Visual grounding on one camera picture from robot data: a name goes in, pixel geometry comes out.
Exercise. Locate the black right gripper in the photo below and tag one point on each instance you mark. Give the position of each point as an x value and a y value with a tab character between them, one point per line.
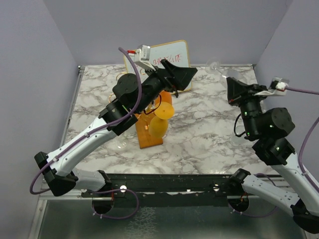
238	91

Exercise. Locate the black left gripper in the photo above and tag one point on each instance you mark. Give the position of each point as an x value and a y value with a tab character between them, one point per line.
181	75

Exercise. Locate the orange plastic wine glass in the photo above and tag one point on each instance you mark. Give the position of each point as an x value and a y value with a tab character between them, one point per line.
163	100

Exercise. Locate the clear wine glass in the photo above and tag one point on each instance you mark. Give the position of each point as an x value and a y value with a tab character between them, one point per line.
239	140
121	141
213	66

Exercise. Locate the yellow plastic wine glass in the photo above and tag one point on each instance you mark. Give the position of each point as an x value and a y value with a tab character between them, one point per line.
159	123

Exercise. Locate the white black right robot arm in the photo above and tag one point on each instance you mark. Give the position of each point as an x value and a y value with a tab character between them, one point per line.
268	131

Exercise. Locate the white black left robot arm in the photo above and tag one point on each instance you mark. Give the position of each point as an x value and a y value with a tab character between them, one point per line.
132	96

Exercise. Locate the wooden rack base board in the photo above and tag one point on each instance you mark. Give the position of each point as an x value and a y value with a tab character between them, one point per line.
142	128

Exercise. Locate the yellow framed whiteboard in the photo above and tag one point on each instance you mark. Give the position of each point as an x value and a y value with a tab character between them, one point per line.
175	52

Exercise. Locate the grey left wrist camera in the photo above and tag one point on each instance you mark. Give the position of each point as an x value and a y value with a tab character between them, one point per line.
142	58

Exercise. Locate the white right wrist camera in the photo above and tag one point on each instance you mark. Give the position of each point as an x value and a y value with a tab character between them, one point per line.
276	88

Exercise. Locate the gold wire wine glass rack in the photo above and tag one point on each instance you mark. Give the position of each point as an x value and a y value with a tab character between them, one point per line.
119	89

